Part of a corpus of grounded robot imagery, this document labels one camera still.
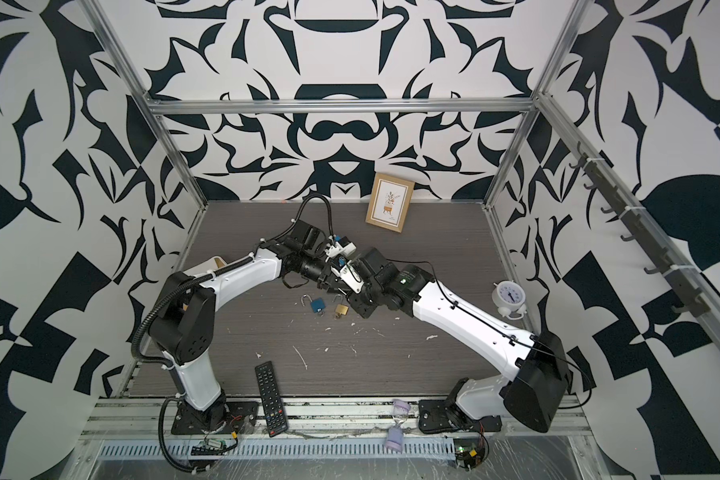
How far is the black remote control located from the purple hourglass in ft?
0.83

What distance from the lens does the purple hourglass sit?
0.70 meters

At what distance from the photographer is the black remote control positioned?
74 centimetres
